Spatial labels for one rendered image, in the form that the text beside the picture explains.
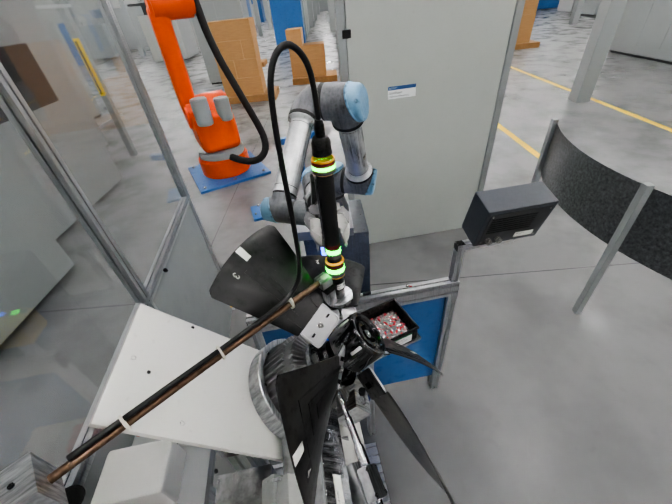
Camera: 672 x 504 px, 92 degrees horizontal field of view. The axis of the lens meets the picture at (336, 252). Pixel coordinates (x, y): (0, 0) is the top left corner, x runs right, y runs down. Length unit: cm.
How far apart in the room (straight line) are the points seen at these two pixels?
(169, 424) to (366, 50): 223
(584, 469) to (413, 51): 250
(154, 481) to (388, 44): 240
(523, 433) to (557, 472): 19
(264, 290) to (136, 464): 58
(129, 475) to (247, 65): 819
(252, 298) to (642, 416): 218
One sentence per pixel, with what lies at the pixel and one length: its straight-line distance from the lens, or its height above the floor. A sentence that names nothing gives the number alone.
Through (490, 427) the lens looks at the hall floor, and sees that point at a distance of 211.
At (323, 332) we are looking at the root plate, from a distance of 79.
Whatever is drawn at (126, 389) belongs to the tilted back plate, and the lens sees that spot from 73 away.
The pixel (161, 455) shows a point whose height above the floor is 97.
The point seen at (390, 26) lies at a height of 166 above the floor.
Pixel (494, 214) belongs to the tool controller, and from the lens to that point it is 125.
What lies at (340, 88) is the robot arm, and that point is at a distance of 112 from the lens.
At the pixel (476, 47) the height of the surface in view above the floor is 149.
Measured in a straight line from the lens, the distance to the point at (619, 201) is 242.
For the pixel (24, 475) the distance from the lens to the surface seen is 68.
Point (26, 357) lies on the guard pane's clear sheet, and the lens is 103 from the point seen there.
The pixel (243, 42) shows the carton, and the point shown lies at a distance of 862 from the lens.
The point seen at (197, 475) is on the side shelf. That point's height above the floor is 86.
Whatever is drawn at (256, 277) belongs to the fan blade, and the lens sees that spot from 72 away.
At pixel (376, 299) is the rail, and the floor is 85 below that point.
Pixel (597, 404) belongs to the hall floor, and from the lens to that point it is 240.
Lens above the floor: 186
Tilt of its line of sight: 39 degrees down
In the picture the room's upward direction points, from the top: 6 degrees counter-clockwise
